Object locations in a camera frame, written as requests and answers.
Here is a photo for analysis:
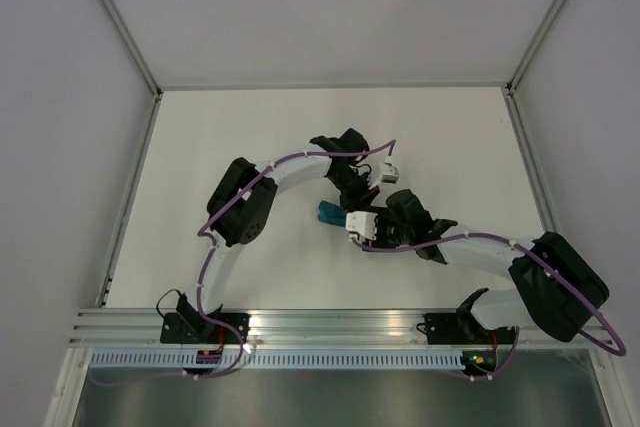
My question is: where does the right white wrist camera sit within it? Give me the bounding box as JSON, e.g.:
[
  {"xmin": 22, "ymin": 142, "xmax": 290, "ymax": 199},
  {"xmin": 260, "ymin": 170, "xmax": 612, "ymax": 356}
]
[{"xmin": 345, "ymin": 211, "xmax": 378, "ymax": 242}]

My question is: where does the white slotted cable duct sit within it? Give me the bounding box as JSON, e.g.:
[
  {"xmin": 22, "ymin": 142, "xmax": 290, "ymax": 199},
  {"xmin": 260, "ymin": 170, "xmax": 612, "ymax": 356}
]
[{"xmin": 90, "ymin": 348, "xmax": 463, "ymax": 370}]

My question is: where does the teal satin napkin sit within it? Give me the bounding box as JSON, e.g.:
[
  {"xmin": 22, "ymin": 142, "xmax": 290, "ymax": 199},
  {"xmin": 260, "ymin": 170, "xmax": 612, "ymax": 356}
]
[{"xmin": 317, "ymin": 201, "xmax": 346, "ymax": 228}]

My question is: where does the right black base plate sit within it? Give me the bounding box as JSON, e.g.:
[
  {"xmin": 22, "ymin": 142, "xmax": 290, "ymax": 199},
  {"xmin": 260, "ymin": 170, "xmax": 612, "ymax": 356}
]
[{"xmin": 416, "ymin": 312, "xmax": 515, "ymax": 347}]

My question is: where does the left aluminium frame post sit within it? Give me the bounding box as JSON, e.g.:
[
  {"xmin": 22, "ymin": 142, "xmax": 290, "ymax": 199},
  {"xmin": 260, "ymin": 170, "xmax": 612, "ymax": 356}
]
[{"xmin": 67, "ymin": 0, "xmax": 162, "ymax": 98}]

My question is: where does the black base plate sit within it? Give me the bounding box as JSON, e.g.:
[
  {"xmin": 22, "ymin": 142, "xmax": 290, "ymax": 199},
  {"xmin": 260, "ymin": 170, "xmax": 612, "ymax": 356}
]
[
  {"xmin": 416, "ymin": 312, "xmax": 515, "ymax": 347},
  {"xmin": 160, "ymin": 312, "xmax": 251, "ymax": 345}
]

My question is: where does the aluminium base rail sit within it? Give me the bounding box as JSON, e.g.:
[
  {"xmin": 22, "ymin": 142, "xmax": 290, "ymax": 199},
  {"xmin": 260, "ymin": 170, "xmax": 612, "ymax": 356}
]
[{"xmin": 68, "ymin": 307, "xmax": 614, "ymax": 348}]

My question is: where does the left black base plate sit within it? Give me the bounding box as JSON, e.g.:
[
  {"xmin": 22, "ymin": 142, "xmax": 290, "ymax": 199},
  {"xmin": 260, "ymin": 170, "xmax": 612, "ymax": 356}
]
[{"xmin": 160, "ymin": 312, "xmax": 251, "ymax": 345}]

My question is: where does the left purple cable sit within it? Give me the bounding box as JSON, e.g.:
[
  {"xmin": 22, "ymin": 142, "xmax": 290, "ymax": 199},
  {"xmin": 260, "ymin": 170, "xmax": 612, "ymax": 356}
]
[{"xmin": 89, "ymin": 139, "xmax": 399, "ymax": 388}]

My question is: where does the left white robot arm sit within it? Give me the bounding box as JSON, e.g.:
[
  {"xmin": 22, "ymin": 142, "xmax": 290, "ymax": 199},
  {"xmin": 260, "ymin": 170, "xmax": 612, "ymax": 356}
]
[{"xmin": 183, "ymin": 128, "xmax": 395, "ymax": 343}]

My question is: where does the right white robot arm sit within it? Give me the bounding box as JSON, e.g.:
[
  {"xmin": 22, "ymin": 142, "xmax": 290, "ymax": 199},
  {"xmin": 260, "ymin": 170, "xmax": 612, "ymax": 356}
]
[{"xmin": 371, "ymin": 189, "xmax": 610, "ymax": 342}]

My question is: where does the aluminium frame corner post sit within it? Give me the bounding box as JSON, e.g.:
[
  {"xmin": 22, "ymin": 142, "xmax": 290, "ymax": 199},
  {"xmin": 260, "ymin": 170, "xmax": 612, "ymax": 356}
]
[{"xmin": 502, "ymin": 0, "xmax": 569, "ymax": 97}]

